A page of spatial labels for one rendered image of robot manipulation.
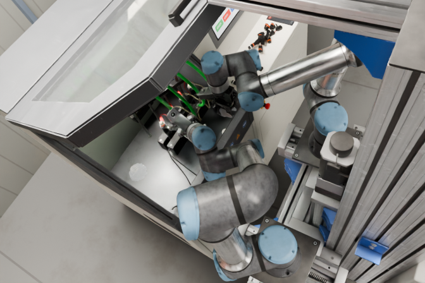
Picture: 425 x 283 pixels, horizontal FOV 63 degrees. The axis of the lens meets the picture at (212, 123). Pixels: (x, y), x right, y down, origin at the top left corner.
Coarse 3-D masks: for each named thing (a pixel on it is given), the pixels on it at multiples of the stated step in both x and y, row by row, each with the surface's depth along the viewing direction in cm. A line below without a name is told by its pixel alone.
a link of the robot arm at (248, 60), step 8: (232, 56) 113; (240, 56) 112; (248, 56) 111; (256, 56) 111; (232, 64) 112; (240, 64) 110; (248, 64) 110; (256, 64) 112; (232, 72) 113; (240, 72) 109; (256, 72) 110
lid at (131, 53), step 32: (128, 0) 134; (160, 0) 99; (192, 0) 71; (96, 32) 127; (128, 32) 98; (160, 32) 77; (192, 32) 63; (64, 64) 121; (96, 64) 97; (128, 64) 76; (160, 64) 59; (32, 96) 119; (64, 96) 96; (96, 96) 76; (128, 96) 60; (32, 128) 92; (64, 128) 69; (96, 128) 64
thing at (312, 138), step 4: (312, 132) 142; (312, 136) 140; (312, 140) 140; (316, 140) 136; (312, 144) 142; (316, 144) 138; (320, 144) 135; (312, 148) 142; (316, 148) 139; (320, 148) 137; (312, 152) 142; (316, 152) 140; (316, 156) 141; (320, 156) 140
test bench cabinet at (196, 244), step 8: (256, 136) 201; (136, 208) 209; (144, 216) 239; (152, 216) 177; (160, 224) 205; (176, 232) 184; (184, 240) 206; (192, 240) 174; (200, 248) 189; (208, 256) 223
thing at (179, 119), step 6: (174, 108) 131; (168, 114) 130; (174, 114) 130; (180, 114) 130; (174, 120) 130; (180, 120) 129; (186, 120) 129; (180, 126) 129; (186, 126) 128; (186, 132) 128
